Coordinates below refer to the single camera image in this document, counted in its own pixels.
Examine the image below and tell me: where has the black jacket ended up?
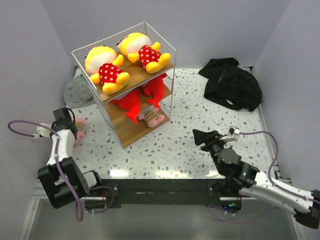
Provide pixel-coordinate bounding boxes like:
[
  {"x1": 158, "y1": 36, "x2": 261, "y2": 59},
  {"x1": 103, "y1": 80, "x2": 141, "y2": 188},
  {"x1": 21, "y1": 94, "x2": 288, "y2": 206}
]
[{"x1": 198, "y1": 57, "x2": 263, "y2": 112}]

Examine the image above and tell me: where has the grey cloth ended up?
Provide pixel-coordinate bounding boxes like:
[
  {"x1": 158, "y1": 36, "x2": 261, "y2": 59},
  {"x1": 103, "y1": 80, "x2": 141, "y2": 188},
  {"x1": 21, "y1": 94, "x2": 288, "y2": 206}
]
[{"x1": 63, "y1": 74, "x2": 95, "y2": 109}]

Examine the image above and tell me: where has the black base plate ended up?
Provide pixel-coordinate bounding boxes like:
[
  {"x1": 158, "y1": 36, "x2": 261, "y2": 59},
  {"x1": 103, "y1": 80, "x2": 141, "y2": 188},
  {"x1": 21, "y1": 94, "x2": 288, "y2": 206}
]
[{"x1": 84, "y1": 178, "x2": 243, "y2": 213}]

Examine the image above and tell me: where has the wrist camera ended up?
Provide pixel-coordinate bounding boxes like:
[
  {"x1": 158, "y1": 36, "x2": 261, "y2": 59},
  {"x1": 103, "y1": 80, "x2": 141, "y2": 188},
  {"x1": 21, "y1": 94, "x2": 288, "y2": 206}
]
[
  {"x1": 220, "y1": 126, "x2": 240, "y2": 142},
  {"x1": 32, "y1": 123, "x2": 52, "y2": 139}
]

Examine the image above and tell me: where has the pink plush striped hat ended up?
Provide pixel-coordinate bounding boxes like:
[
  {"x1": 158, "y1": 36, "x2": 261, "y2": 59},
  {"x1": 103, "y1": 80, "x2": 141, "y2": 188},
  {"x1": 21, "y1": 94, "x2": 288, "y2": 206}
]
[
  {"x1": 75, "y1": 117, "x2": 87, "y2": 143},
  {"x1": 137, "y1": 105, "x2": 165, "y2": 128}
]

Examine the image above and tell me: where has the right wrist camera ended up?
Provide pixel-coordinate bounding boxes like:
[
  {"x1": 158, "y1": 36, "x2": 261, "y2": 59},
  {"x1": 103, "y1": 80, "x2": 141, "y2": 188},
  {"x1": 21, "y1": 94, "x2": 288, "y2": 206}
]
[{"x1": 220, "y1": 126, "x2": 240, "y2": 142}]

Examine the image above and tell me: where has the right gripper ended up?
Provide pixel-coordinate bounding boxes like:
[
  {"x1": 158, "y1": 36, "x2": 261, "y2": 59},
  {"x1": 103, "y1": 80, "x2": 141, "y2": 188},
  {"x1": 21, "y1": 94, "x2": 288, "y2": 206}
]
[{"x1": 191, "y1": 129, "x2": 227, "y2": 175}]

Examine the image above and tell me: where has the red shark plush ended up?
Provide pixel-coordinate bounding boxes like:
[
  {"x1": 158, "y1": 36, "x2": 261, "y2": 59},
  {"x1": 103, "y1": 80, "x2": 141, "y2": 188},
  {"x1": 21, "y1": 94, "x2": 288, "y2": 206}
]
[
  {"x1": 142, "y1": 73, "x2": 167, "y2": 108},
  {"x1": 111, "y1": 89, "x2": 141, "y2": 124}
]

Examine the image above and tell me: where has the white wire wooden shelf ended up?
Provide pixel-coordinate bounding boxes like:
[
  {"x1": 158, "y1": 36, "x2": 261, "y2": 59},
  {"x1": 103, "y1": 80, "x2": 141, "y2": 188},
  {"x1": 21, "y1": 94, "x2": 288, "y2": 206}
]
[{"x1": 72, "y1": 22, "x2": 177, "y2": 148}]

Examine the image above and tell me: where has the yellow plush red dotted dress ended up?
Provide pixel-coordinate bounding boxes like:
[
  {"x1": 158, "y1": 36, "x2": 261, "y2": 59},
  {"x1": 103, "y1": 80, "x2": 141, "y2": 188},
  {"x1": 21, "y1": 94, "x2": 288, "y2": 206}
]
[{"x1": 84, "y1": 45, "x2": 130, "y2": 95}]

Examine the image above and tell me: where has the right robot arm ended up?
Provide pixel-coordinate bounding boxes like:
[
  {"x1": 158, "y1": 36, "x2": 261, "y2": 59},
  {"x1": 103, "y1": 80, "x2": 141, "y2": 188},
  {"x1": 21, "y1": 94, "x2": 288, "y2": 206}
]
[{"x1": 192, "y1": 126, "x2": 320, "y2": 229}]

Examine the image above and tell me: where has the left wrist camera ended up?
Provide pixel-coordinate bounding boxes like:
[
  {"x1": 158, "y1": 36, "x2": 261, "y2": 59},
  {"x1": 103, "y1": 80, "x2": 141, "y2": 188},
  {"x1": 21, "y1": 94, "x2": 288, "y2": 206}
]
[{"x1": 32, "y1": 123, "x2": 52, "y2": 139}]

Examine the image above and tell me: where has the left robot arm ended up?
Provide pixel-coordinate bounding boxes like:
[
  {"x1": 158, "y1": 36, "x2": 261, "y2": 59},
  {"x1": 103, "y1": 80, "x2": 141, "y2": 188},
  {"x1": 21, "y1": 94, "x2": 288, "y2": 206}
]
[{"x1": 37, "y1": 107, "x2": 104, "y2": 209}]

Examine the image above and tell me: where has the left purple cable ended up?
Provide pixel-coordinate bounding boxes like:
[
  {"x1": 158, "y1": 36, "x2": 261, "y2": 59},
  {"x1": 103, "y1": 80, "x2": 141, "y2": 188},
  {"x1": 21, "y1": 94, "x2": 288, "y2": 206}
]
[{"x1": 7, "y1": 119, "x2": 116, "y2": 223}]

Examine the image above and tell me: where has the red shark plush front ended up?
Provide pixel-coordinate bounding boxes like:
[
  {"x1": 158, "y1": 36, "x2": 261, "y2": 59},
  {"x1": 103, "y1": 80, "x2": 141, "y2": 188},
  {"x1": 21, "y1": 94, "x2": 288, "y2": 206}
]
[{"x1": 111, "y1": 89, "x2": 141, "y2": 124}]

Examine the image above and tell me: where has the red shark plush back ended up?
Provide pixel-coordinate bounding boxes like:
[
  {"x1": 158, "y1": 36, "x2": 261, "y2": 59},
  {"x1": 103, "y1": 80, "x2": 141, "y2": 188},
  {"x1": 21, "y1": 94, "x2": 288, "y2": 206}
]
[{"x1": 142, "y1": 73, "x2": 167, "y2": 108}]

